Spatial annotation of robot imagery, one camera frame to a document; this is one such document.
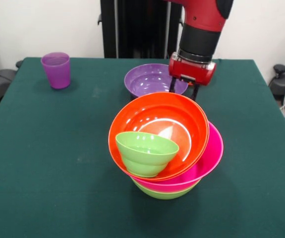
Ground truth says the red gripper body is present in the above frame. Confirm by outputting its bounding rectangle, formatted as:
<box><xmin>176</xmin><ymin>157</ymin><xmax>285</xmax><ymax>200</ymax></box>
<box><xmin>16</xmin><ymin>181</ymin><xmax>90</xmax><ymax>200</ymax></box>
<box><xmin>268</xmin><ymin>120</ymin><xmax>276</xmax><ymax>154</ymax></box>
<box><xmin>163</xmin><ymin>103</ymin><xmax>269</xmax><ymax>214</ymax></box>
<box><xmin>169</xmin><ymin>52</ymin><xmax>217</xmax><ymax>87</ymax></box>

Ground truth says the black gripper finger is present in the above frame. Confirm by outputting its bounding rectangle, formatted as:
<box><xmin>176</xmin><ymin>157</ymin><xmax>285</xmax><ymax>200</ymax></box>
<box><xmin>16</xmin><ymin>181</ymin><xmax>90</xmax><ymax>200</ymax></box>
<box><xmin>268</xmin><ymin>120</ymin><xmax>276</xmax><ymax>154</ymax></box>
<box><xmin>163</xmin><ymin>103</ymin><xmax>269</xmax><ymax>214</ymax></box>
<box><xmin>190</xmin><ymin>83</ymin><xmax>201</xmax><ymax>102</ymax></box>
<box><xmin>169</xmin><ymin>76</ymin><xmax>177</xmax><ymax>94</ymax></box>

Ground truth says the purple bowl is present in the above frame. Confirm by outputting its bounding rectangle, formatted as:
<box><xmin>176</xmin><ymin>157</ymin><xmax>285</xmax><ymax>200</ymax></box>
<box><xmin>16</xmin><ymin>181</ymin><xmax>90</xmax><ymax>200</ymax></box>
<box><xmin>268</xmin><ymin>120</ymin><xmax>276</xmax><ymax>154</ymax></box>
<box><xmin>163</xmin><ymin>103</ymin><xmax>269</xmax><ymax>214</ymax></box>
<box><xmin>124</xmin><ymin>63</ymin><xmax>189</xmax><ymax>98</ymax></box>

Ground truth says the large orange bowl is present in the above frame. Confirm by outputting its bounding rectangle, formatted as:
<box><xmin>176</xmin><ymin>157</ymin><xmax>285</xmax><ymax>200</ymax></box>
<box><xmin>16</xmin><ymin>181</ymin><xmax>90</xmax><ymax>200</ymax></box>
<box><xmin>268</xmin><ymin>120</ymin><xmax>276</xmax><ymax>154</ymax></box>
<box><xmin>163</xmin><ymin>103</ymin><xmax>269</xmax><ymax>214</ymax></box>
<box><xmin>129</xmin><ymin>99</ymin><xmax>211</xmax><ymax>182</ymax></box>
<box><xmin>108</xmin><ymin>91</ymin><xmax>209</xmax><ymax>179</ymax></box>

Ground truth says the large pink bowl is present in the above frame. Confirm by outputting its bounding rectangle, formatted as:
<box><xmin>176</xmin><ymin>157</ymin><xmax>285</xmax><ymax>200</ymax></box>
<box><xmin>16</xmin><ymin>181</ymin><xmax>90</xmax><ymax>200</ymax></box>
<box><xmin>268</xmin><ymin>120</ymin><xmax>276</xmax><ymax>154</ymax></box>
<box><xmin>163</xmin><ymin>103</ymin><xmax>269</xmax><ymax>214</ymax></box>
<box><xmin>129</xmin><ymin>121</ymin><xmax>225</xmax><ymax>193</ymax></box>

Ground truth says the small green bowl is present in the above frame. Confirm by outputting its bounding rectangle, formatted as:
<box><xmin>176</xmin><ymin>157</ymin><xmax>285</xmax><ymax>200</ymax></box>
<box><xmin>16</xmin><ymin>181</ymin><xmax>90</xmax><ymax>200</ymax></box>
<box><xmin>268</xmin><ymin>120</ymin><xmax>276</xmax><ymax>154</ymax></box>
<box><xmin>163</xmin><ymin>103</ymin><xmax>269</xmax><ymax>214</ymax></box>
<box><xmin>115</xmin><ymin>131</ymin><xmax>180</xmax><ymax>179</ymax></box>

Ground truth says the large green bowl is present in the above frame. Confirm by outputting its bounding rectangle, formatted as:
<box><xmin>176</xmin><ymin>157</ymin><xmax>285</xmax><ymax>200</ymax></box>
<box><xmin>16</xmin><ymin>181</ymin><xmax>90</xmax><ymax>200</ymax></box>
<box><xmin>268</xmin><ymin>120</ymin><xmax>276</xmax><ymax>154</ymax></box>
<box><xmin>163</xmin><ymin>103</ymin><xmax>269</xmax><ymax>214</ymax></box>
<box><xmin>132</xmin><ymin>178</ymin><xmax>202</xmax><ymax>200</ymax></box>

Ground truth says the purple cup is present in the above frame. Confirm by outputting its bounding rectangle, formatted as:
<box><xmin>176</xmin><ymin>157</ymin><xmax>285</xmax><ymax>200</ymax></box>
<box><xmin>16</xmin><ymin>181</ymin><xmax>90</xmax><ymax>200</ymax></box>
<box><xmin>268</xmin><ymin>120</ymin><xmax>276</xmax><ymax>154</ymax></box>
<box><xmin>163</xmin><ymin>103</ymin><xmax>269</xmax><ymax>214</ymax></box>
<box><xmin>40</xmin><ymin>52</ymin><xmax>71</xmax><ymax>90</ymax></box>

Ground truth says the dark green tablecloth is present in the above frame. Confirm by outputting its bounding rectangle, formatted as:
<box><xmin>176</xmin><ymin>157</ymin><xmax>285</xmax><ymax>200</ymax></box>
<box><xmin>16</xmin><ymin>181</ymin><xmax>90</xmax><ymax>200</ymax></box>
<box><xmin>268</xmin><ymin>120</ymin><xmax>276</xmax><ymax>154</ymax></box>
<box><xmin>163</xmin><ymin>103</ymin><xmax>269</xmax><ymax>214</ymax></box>
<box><xmin>0</xmin><ymin>57</ymin><xmax>285</xmax><ymax>238</ymax></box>

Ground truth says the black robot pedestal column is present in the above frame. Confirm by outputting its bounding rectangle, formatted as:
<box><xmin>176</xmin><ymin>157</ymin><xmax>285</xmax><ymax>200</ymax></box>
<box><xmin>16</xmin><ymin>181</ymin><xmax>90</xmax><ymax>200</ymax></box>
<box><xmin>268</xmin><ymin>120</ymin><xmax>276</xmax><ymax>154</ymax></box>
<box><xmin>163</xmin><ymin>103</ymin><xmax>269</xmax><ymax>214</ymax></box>
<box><xmin>97</xmin><ymin>0</ymin><xmax>185</xmax><ymax>60</ymax></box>

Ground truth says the gray pedestal leg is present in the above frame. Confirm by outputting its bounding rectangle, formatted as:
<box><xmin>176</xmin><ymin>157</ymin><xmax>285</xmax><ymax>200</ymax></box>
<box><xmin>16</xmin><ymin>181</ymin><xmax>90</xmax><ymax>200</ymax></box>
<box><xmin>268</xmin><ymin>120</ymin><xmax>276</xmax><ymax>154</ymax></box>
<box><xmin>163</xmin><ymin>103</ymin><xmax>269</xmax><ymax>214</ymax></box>
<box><xmin>0</xmin><ymin>60</ymin><xmax>24</xmax><ymax>102</ymax></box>
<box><xmin>268</xmin><ymin>63</ymin><xmax>285</xmax><ymax>100</ymax></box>

